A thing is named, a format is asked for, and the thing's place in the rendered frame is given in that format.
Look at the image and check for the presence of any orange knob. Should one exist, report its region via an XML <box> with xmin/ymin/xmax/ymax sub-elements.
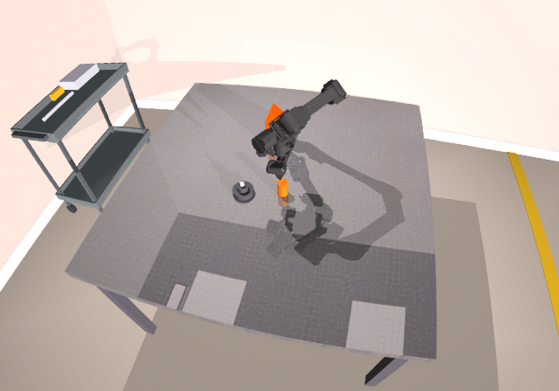
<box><xmin>277</xmin><ymin>179</ymin><xmax>288</xmax><ymax>197</ymax></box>

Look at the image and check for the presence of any silver round pedestal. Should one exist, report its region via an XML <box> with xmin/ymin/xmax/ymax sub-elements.
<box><xmin>231</xmin><ymin>181</ymin><xmax>254</xmax><ymax>201</ymax></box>

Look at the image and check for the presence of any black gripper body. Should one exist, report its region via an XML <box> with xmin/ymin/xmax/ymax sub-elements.
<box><xmin>266</xmin><ymin>137</ymin><xmax>296</xmax><ymax>175</ymax></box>

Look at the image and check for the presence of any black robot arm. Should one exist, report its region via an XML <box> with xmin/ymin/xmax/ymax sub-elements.
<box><xmin>252</xmin><ymin>79</ymin><xmax>347</xmax><ymax>157</ymax></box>

